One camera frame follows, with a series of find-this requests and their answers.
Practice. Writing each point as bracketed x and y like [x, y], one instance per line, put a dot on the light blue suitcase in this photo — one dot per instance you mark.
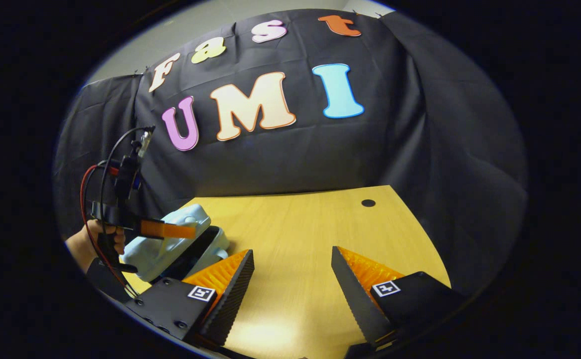
[171, 244]

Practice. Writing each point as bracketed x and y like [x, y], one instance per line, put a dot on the black backdrop cloth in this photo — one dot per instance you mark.
[445, 174]

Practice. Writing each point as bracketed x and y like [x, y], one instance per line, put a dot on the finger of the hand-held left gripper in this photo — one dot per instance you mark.
[171, 230]

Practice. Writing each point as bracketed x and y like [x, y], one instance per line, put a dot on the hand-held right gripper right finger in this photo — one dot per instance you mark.
[358, 299]

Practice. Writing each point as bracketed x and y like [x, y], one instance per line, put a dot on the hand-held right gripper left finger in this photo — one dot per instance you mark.
[230, 299]

